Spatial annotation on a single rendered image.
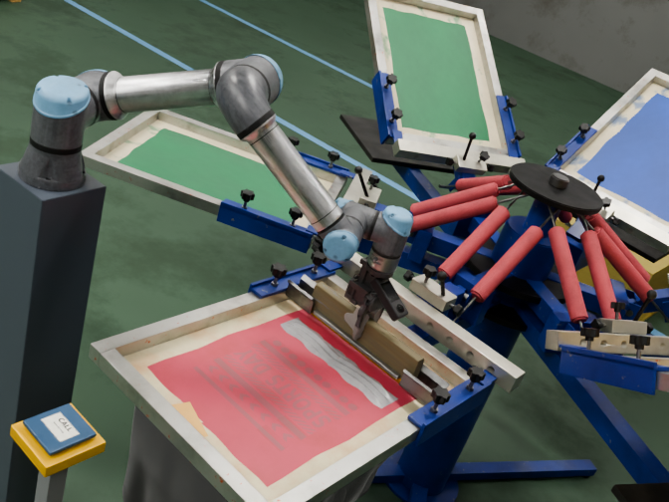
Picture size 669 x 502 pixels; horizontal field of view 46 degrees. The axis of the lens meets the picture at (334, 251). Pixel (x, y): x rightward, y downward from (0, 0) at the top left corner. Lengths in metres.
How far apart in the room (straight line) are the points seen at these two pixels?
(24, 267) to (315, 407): 0.77
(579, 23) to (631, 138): 8.37
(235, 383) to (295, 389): 0.14
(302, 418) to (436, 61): 2.00
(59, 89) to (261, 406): 0.84
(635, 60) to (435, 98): 8.48
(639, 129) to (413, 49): 1.01
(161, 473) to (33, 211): 0.67
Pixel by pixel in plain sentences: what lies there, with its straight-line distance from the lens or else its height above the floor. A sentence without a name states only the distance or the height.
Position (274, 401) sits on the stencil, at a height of 0.95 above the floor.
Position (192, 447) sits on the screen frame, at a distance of 1.61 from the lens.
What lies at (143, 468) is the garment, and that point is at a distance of 1.97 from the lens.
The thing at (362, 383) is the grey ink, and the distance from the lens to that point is 1.94.
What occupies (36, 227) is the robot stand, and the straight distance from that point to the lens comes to 1.92.
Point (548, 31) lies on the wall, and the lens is 11.99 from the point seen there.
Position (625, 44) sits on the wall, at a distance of 11.66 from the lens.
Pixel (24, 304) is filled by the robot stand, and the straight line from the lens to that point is 2.05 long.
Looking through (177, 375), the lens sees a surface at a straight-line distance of 1.81.
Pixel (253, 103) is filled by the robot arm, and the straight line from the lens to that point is 1.69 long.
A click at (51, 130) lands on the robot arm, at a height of 1.34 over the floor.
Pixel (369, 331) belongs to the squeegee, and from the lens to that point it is 1.98.
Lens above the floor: 2.11
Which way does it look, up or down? 28 degrees down
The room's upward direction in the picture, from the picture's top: 18 degrees clockwise
